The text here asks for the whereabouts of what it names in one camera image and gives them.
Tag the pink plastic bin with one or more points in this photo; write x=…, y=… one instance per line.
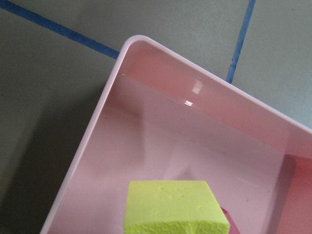
x=161, y=116

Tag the red foam block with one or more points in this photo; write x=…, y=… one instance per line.
x=292, y=206

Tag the yellow foam block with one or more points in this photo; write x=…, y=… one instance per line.
x=173, y=207

